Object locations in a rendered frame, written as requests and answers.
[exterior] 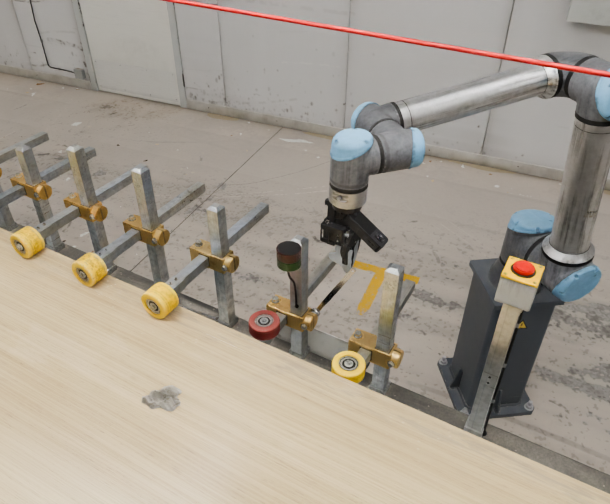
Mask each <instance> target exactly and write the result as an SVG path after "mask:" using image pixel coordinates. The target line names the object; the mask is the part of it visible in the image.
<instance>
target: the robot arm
mask: <svg viewBox="0 0 610 504"><path fill-rule="evenodd" d="M534 59H536V60H542V61H548V62H554V63H560V64H566V65H572V66H578V67H583V68H589V69H595V70H601V71H607V72H610V62H608V61H606V60H604V59H602V58H599V57H598V56H596V55H593V54H589V53H584V52H574V51H558V52H550V53H545V54H541V55H538V56H536V57H535V58H534ZM536 96H538V97H539V98H541V99H549V98H553V97H566V98H570V99H572V100H573V101H575V102H576V103H577V105H576V110H575V115H574V116H575V120H574V125H573V130H572V135H571V140H570V145H569V149H568V154H567V159H566V164H565V169H564V174H563V179H562V184H561V188H560V193H559V198H558V203H557V208H556V213H555V217H554V216H553V215H550V214H549V213H547V212H544V211H541V210H535V209H533V210H532V209H525V210H520V211H517V212H515V213H514V214H513V215H512V216H511V218H510V221H509V223H508V225H507V226H508V227H507V230H506V234H505V238H504V241H503V245H502V249H501V252H500V256H499V258H498V259H497V260H496V261H495V262H494V263H493V264H492V266H491V268H490V271H489V279H490V281H491V283H492V284H493V285H494V286H495V287H496V288H497V287H498V284H499V280H500V277H501V273H502V271H503V269H504V266H505V265H506V263H507V260H508V258H509V256H512V257H515V258H519V259H522V260H525V261H528V262H532V263H535V264H538V265H542V266H544V267H545V269H544V271H543V274H542V277H541V280H540V283H539V286H538V289H537V292H536V295H537V294H539V293H540V292H541V291H542V289H543V287H544V286H545V287H546V288H547V289H548V290H549V291H550V292H551V293H552V294H553V295H554V296H556V297H557V298H559V299H560V300H561V301H564V302H571V301H575V300H578V299H580V298H582V297H583V296H585V295H586V294H588V293H589V292H591V291H592V290H593V289H594V288H595V287H596V285H597V284H598V283H599V281H600V279H601V276H602V272H601V270H600V269H599V267H598V266H596V265H595V264H594V263H593V258H594V254H595V247H594V245H593V243H592V242H591V237H592V234H593V230H594V226H595V222H596V218H597V215H598V211H599V207H600V203H601V200H602V196H603V192H604V188H605V184H606V181H607V177H608V173H609V169H610V78H607V77H601V76H595V75H589V74H584V73H578V72H572V71H566V70H560V69H555V68H549V67H543V66H537V65H531V64H528V65H524V66H521V67H517V68H513V69H510V70H506V71H503V72H499V73H496V74H492V75H489V76H485V77H482V78H478V79H475V80H471V81H467V82H464V83H460V84H457V85H453V86H450V87H446V88H443V89H439V90H436V91H432V92H429V93H425V94H421V95H418V96H414V97H411V98H407V99H404V100H400V101H397V102H390V103H386V104H383V105H378V104H377V103H375V102H365V103H363V104H361V105H359V106H358V107H357V108H356V109H355V111H354V112H353V115H352V117H351V129H345V130H342V131H340V132H338V133H337V134H336V135H335V136H334V137H333V139H332V144H331V149H330V156H331V158H330V181H329V197H328V198H326V199H325V205H327V206H328V211H327V216H326V217H325V219H324V221H323V222H322V223H321V230H320V241H322V242H325V243H327V244H329V245H332V246H335V245H336V246H335V250H336V252H332V253H329V258H330V259H331V260H332V261H334V262H335V263H337V264H339V265H341V266H342V268H343V270H344V272H345V273H348V272H349V271H350V270H351V268H352V267H353V265H354V262H355V259H356V256H357V252H358V250H359V246H360V242H361V239H362V240H363V241H364V242H365V243H366V244H367V245H368V246H369V247H370V248H371V249H372V250H373V251H374V252H378V251H380V250H381V249H382V248H383V247H384V246H385V245H386V243H387V242H388V238H387V237H386V236H385V235H384V234H383V233H382V232H381V231H380V230H379V229H378V228H377V227H376V226H375V225H374V224H373V223H372V222H371V221H370V220H369V219H368V218H367V217H366V216H365V215H364V214H363V213H362V212H361V211H360V210H361V208H362V206H363V205H364V204H365V203H366V201H367V192H368V182H369V176H370V175H375V174H381V173H387V172H392V171H398V170H404V169H411V168H414V167H418V166H420V165H421V163H422V162H423V160H424V156H425V141H424V137H423V135H422V133H421V131H420V130H424V129H427V128H430V127H434V126H437V125H441V124H444V123H447V122H451V121H454V120H458V119H461V118H464V117H468V116H471V115H475V114H478V113H481V112H485V111H488V110H491V109H495V108H498V107H502V106H505V105H508V104H512V103H515V102H519V101H522V100H525V99H529V98H532V97H536ZM326 220H329V221H326ZM325 221H326V222H325ZM322 229H323V237H322Z"/></svg>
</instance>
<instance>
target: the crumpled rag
mask: <svg viewBox="0 0 610 504"><path fill-rule="evenodd" d="M181 392H182V391H181V390H180V389H179V388H177V387H175V386H173V385H169V386H164V387H163V388H162V389H161V390H153V391H151V392H150V394H149V395H146V396H142V401H141V403H143V404H144V405H145V404H146V405H147V406H148V407H149V408H151V409H153V410H154V409H155V408H156V409H157V408H162V409H164V410H166V411H171V412H172V411H174V410H175V409H176V407H178V406H179V405H180V403H181V401H180V400H179V399H178V398H177V396H179V394H181Z"/></svg>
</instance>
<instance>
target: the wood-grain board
mask: <svg viewBox="0 0 610 504"><path fill-rule="evenodd" d="M12 234H13V233H11V232H9V231H7V230H4V229H2V228H0V504H610V494H608V493H606V492H604V491H601V490H599V489H597V488H595V487H592V486H590V485H588V484H585V483H583V482H581V481H579V480H576V479H574V478H572V477H569V476H567V475H565V474H562V473H560V472H558V471H556V470H553V469H551V468H549V467H546V466H544V465H542V464H540V463H537V462H535V461H533V460H530V459H528V458H526V457H524V456H521V455H519V454H517V453H514V452H512V451H510V450H508V449H505V448H503V447H501V446H498V445H496V444H494V443H492V442H489V441H487V440H485V439H482V438H480V437H478V436H476V435H473V434H471V433H469V432H466V431H464V430H462V429H460V428H457V427H455V426H453V425H450V424H448V423H446V422H444V421H441V420H439V419H437V418H434V417H432V416H430V415H428V414H425V413H423V412H421V411H418V410H416V409H414V408H412V407H409V406H407V405H405V404H402V403H400V402H398V401H396V400H393V399H391V398H389V397H386V396H384V395H382V394H379V393H377V392H375V391H373V390H370V389H368V388H366V387H363V386H361V385H359V384H357V383H354V382H352V381H350V380H347V379H345V378H343V377H341V376H338V375H336V374H334V373H331V372H329V371H327V370H325V369H322V368H320V367H318V366H315V365H313V364H311V363H309V362H306V361H304V360H302V359H299V358H297V357H295V356H293V355H290V354H288V353H286V352H283V351H281V350H279V349H277V348H274V347H272V346H270V345H267V344H265V343H263V342H261V341H258V340H256V339H254V338H251V337H249V336H247V335H245V334H242V333H240V332H238V331H235V330H233V329H231V328H229V327H226V326H224V325H222V324H219V323H217V322H215V321H213V320H210V319H208V318H206V317H203V316H201V315H199V314H196V313H194V312H192V311H190V310H187V309H185V308H183V307H180V306H177V307H176V308H174V309H173V310H172V311H171V312H170V313H169V314H168V315H167V316H166V317H165V318H163V319H158V318H155V317H153V316H152V315H150V314H149V313H148V312H147V311H146V309H145V308H144V306H143V304H142V301H141V297H142V295H143V294H144V293H145V292H146V291H144V290H142V289H139V288H137V287H135V286H132V285H130V284H128V283H126V282H123V281H121V280H119V279H116V278H114V277H112V276H110V275H106V276H105V277H104V278H102V279H101V280H100V281H98V282H97V283H96V284H94V285H93V286H91V287H88V286H85V285H83V284H82V283H81V282H79V281H78V279H77V278H76V277H75V276H74V274H73V272H72V264H73V262H75V260H73V259H71V258H68V257H66V256H64V255H62V254H59V253H57V252H55V251H52V250H50V249H48V248H46V247H44V249H42V250H41V251H39V252H38V253H36V254H35V255H33V256H32V257H30V258H24V257H22V256H20V255H19V254H18V253H17V252H16V251H15V249H14V248H13V246H12V245H11V242H10V236H11V235H12ZM169 385H173V386H175V387H177V388H179V389H180V390H181V391H182V392H181V394H179V396H177V398H178V399H179V400H180V401H181V403H180V405H179V406H178V407H176V409H175V410H174V411H172V412H171V411H166V410H164V409H162V408H157V409H156V408H155V409H154V410H153V409H151V408H149V407H148V406H147V405H146V404H145V405H144V404H143V403H141V401H142V396H146V395H149V394H150V392H151V391H153V390H161V389H162V388H163V387H164V386H169Z"/></svg>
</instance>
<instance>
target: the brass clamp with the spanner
mask: <svg viewBox="0 0 610 504"><path fill-rule="evenodd" d="M275 296H278V298H279V302H278V303H276V304H274V303H272V299H271V300H270V301H269V302H268V303H267V304H266V309H267V310H269V311H273V312H275V313H276V312H279V313H281V314H284V315H286V320H287V323H286V326H289V327H291V328H293V329H296V330H298V331H301V332H303V331H304V330H307V331H312V330H313V329H314V328H315V326H316V324H317V320H318V316H317V314H315V313H313V312H312V309H311V308H309V307H308V309H307V311H306V312H305V313H304V314H303V315H302V316H299V315H296V314H294V313H291V312H290V300H289V299H287V298H284V297H282V296H279V295H275Z"/></svg>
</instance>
